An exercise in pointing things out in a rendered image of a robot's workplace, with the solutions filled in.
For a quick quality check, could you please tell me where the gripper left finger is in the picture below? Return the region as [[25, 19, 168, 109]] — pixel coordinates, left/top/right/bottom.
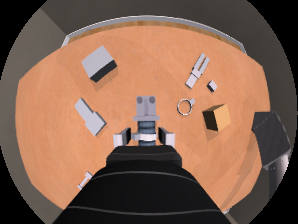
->
[[113, 128, 131, 149]]

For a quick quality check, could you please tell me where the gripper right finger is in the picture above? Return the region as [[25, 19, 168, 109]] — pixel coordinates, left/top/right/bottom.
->
[[158, 127, 175, 149]]

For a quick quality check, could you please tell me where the dark blue ribbed hose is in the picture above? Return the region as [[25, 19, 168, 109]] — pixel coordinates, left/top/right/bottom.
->
[[133, 96, 160, 146]]

